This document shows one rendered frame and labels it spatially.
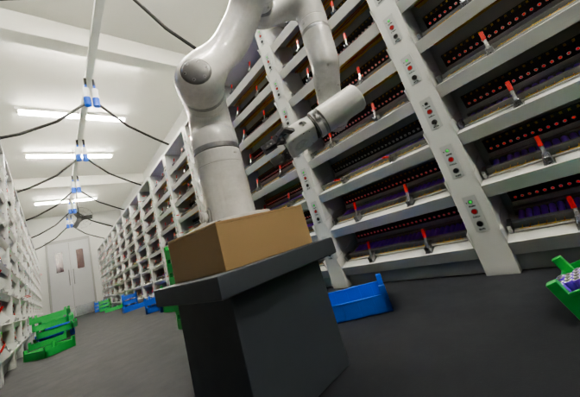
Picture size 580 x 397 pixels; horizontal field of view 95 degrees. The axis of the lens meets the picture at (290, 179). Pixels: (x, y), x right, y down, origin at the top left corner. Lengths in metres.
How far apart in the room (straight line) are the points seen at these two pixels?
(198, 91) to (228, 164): 0.18
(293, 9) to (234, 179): 0.58
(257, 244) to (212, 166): 0.22
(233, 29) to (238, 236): 0.57
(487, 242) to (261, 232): 0.80
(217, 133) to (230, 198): 0.17
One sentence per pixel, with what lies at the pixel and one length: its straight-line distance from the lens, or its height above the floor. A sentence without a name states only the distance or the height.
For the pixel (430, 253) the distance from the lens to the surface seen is 1.20.
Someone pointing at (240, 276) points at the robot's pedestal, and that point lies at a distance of 0.49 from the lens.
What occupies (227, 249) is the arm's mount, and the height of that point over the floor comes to 0.32.
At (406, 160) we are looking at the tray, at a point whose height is 0.47.
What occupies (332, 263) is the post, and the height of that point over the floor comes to 0.12.
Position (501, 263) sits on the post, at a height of 0.04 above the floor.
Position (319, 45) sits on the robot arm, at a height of 0.81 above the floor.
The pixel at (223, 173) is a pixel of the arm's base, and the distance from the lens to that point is 0.65.
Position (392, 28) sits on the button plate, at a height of 0.98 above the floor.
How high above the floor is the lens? 0.30
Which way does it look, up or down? 12 degrees up
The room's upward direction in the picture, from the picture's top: 17 degrees counter-clockwise
